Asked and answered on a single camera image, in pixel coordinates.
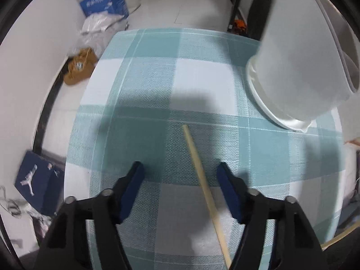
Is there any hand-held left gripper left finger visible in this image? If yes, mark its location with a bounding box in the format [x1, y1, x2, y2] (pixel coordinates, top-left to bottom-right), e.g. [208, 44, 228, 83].
[33, 161, 146, 270]

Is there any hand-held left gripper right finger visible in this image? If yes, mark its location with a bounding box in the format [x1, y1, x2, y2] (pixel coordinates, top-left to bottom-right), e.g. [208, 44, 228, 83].
[216, 162, 328, 270]

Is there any single wooden chopstick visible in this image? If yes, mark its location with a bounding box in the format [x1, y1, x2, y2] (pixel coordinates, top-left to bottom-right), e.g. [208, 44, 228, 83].
[182, 124, 232, 269]

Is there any white utensil holder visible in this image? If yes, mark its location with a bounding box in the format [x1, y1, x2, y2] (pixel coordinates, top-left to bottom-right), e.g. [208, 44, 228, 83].
[245, 0, 360, 133]

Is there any navy shoe box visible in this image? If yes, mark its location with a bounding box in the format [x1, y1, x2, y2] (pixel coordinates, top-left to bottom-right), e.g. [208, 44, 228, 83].
[15, 150, 65, 216]

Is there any white plastic bag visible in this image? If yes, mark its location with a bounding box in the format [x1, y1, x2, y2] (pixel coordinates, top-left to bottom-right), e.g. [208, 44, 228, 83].
[0, 186, 54, 239]

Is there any teal plaid tablecloth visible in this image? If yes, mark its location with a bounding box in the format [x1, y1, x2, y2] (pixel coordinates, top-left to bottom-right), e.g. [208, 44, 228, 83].
[63, 27, 348, 270]

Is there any brown shoe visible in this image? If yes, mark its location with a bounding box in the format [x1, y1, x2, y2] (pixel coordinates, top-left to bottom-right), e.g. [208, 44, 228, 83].
[69, 48, 98, 71]
[64, 59, 95, 85]

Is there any grey plastic parcel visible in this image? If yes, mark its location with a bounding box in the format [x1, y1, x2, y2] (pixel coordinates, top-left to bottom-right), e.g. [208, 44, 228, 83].
[81, 14, 128, 34]
[72, 28, 124, 59]

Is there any black backpack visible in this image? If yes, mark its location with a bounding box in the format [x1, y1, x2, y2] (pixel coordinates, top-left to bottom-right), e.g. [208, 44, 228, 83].
[247, 0, 276, 40]

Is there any blue cardboard box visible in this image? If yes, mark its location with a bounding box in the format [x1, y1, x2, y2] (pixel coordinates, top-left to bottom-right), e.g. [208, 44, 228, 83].
[79, 0, 130, 17]

